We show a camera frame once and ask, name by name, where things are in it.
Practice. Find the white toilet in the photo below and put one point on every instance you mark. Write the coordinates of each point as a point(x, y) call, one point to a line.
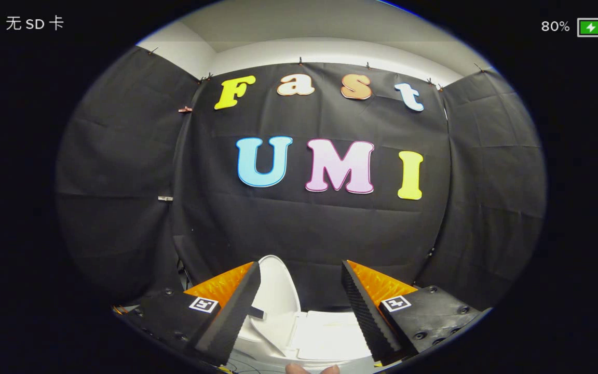
point(330, 332)

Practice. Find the white toilet lid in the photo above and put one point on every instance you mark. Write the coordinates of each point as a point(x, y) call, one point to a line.
point(275, 291)

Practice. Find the black backdrop cloth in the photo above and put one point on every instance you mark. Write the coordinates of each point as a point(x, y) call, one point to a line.
point(304, 228)

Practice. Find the copper cloth clip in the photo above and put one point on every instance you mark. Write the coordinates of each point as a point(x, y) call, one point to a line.
point(185, 109)

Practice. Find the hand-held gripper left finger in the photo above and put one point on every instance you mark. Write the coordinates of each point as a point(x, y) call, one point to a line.
point(231, 322)

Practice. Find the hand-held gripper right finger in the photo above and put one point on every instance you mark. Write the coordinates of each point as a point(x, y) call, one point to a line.
point(369, 322)

